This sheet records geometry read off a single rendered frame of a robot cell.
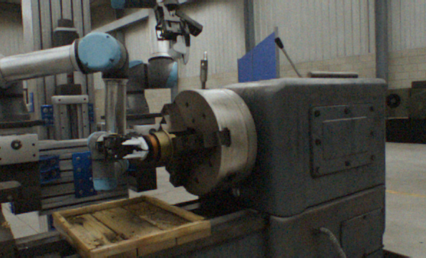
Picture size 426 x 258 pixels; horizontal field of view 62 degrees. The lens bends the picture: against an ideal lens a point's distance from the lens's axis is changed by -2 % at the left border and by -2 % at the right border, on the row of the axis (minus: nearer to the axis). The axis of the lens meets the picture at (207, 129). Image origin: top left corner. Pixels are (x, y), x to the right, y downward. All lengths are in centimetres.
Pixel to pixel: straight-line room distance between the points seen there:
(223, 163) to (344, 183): 47
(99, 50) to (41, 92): 56
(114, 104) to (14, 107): 37
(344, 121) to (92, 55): 81
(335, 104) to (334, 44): 1102
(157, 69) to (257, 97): 65
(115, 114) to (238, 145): 51
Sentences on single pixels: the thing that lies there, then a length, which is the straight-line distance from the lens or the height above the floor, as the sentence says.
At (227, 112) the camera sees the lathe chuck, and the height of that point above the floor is 117.
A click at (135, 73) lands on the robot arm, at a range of 159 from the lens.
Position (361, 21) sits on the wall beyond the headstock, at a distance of 1196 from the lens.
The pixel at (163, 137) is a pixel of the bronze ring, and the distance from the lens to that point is 99.
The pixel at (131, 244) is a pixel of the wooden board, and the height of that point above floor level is 90.
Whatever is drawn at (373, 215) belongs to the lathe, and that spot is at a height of 77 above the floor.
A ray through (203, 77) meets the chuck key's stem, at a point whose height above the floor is 127.
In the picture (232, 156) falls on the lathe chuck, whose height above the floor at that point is 105.
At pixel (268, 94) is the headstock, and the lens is 103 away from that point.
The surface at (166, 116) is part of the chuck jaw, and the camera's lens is 108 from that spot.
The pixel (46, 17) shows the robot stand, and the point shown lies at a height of 159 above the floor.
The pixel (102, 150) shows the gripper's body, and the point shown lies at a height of 107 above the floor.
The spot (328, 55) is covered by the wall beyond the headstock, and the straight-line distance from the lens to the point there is 1229.
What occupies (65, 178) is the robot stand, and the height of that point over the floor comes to 93.
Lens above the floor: 119
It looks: 4 degrees down
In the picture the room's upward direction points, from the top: 3 degrees counter-clockwise
